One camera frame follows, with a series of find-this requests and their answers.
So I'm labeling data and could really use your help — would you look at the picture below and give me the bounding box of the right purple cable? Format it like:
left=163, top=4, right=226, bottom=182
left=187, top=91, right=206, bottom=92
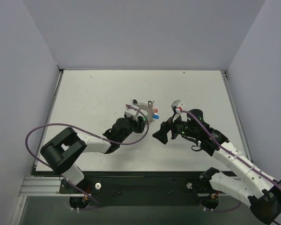
left=180, top=110, right=281, bottom=225

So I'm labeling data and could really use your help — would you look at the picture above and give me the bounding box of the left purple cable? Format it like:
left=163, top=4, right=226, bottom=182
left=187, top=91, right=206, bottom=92
left=25, top=105, right=150, bottom=210

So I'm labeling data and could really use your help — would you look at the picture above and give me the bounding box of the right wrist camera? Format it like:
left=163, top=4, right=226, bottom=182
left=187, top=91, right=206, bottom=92
left=171, top=99, right=184, bottom=122

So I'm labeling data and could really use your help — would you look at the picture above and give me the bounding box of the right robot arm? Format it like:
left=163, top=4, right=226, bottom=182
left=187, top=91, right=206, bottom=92
left=153, top=107, right=281, bottom=225

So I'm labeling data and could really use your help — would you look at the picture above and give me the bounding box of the aluminium rail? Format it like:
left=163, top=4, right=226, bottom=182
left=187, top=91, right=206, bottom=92
left=19, top=177, right=60, bottom=196

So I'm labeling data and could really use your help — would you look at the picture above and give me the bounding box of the purple cable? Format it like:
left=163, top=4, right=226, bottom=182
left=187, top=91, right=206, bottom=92
left=25, top=105, right=150, bottom=210
left=180, top=110, right=281, bottom=225

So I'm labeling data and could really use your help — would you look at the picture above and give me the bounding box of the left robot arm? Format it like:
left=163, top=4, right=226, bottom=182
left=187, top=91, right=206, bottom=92
left=40, top=116, right=146, bottom=193

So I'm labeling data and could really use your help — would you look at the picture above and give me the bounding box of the metal disc with keyrings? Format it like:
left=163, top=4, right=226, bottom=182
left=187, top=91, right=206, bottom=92
left=132, top=101, right=157, bottom=124

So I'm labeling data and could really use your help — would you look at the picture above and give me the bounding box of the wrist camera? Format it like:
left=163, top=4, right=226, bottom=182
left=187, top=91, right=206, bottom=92
left=171, top=99, right=184, bottom=122
left=124, top=105, right=143, bottom=121

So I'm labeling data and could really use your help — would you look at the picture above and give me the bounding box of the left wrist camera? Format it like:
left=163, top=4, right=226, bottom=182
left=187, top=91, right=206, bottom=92
left=124, top=105, right=143, bottom=121

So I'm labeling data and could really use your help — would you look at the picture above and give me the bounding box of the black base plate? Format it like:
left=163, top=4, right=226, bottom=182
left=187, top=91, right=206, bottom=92
left=59, top=171, right=229, bottom=207

